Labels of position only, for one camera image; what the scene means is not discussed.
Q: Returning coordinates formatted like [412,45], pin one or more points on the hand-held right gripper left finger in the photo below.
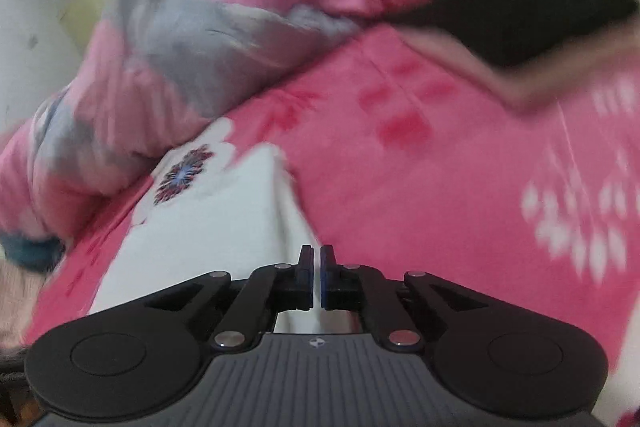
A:
[305,279]

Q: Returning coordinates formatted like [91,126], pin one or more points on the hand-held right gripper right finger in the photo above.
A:
[326,279]

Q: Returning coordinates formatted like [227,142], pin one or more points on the white sweatshirt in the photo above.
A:
[235,227]

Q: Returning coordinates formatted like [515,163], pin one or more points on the pink floral fleece blanket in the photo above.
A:
[425,167]

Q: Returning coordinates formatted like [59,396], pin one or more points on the pink grey floral duvet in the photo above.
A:
[175,57]

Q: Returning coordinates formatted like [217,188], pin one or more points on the teal striped pillow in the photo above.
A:
[30,252]

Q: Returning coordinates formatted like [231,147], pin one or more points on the beige knitted cloth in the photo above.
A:
[12,302]

